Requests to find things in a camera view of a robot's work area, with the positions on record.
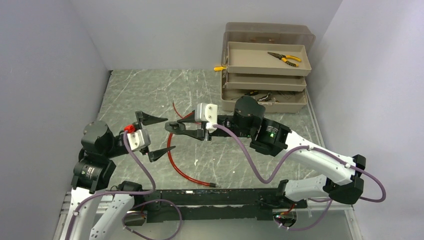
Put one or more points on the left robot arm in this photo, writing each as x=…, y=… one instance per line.
x=94, y=211

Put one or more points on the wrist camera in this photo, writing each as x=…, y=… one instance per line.
x=207, y=113
x=138, y=139

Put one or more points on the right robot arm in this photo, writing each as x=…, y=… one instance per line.
x=339, y=177

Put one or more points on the yellow handled pliers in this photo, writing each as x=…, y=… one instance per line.
x=286, y=58

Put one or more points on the tools in bottom tray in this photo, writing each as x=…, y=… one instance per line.
x=271, y=96

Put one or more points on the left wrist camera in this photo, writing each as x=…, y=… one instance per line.
x=138, y=139

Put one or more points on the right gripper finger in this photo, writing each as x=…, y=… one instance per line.
x=190, y=118
x=197, y=134

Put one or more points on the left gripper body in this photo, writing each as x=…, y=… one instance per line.
x=120, y=144

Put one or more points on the small black padlock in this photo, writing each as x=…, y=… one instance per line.
x=174, y=127

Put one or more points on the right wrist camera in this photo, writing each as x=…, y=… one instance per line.
x=207, y=113

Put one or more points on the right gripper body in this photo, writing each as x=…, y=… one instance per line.
x=229, y=123

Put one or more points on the yellow handled screwdriver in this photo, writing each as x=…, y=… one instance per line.
x=221, y=68

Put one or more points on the beige tiered toolbox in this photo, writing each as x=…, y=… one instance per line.
x=249, y=67

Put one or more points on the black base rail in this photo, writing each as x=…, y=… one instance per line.
x=214, y=204

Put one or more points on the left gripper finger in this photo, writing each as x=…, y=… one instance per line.
x=144, y=119
x=155, y=155

